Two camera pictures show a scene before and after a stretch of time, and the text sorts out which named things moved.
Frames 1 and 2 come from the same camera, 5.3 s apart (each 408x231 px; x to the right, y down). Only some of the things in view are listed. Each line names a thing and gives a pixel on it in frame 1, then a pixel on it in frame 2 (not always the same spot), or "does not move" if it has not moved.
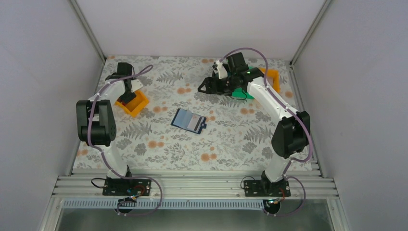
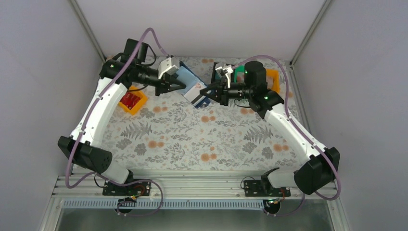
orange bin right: x=273 y=77 does not move
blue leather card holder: x=188 y=121 → x=187 y=77
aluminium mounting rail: x=194 y=183 does not move
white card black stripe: x=195 y=123 → x=194 y=95
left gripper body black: x=128 y=96 → x=162 y=85
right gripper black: x=213 y=84 → x=222 y=94
